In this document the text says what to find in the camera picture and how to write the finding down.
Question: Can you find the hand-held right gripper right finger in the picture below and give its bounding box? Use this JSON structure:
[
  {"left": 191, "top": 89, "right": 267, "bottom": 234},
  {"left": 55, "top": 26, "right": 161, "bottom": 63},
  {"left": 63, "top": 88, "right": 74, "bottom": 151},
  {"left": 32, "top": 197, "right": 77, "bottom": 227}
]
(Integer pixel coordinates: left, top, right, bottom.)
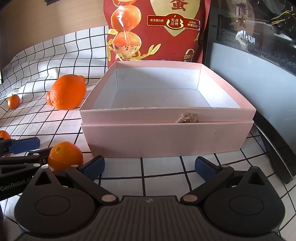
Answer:
[{"left": 179, "top": 156, "right": 265, "bottom": 205}]

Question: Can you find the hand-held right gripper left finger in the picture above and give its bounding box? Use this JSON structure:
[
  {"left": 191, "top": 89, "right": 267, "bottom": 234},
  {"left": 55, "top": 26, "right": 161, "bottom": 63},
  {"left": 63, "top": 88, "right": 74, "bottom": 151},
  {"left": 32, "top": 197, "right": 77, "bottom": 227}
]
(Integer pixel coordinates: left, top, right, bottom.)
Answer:
[{"left": 34, "top": 156, "right": 119, "bottom": 205}]

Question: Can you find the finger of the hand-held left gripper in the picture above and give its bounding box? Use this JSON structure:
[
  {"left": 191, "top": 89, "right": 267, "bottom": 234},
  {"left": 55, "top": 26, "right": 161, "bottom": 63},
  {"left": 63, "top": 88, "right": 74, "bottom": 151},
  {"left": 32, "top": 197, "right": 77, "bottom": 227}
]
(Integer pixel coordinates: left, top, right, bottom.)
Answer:
[
  {"left": 0, "top": 137, "right": 40, "bottom": 155},
  {"left": 0, "top": 147, "right": 55, "bottom": 174}
]

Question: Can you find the large orange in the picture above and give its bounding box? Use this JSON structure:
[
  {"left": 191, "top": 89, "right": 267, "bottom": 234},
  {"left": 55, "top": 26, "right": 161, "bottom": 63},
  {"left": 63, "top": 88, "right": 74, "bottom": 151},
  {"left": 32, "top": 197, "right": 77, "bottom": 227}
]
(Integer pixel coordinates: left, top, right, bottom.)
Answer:
[{"left": 50, "top": 74, "right": 87, "bottom": 110}]

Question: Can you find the pink cardboard box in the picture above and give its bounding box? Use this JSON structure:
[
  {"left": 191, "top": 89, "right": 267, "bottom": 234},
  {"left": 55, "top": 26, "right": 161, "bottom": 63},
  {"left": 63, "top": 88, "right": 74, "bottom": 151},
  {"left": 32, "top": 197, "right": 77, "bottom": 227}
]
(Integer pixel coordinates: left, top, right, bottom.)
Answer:
[{"left": 79, "top": 61, "right": 257, "bottom": 124}]

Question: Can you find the white checked tablecloth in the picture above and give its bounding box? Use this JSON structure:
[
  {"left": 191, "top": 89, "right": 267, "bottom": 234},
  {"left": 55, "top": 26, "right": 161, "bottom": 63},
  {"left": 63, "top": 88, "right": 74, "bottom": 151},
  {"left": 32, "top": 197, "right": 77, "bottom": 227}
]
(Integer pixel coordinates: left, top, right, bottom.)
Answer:
[{"left": 0, "top": 25, "right": 296, "bottom": 241}]

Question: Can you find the black glass-sided computer case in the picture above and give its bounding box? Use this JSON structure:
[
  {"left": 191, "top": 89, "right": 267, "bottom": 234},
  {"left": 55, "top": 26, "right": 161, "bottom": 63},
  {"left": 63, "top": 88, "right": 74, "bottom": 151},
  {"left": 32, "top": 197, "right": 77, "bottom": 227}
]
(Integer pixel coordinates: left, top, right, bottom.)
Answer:
[{"left": 203, "top": 0, "right": 296, "bottom": 184}]

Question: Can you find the red printed snack bag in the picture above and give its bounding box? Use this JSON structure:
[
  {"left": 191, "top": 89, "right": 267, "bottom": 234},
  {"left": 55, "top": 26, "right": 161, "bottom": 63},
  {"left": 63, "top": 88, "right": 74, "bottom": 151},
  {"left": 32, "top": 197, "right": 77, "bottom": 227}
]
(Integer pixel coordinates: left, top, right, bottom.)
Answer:
[{"left": 106, "top": 0, "right": 212, "bottom": 69}]

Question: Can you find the yellow cable bundle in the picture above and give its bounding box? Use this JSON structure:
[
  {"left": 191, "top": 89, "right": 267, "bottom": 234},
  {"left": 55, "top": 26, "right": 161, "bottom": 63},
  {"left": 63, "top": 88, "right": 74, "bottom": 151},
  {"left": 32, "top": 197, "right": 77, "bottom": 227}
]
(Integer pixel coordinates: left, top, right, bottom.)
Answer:
[{"left": 272, "top": 9, "right": 295, "bottom": 26}]

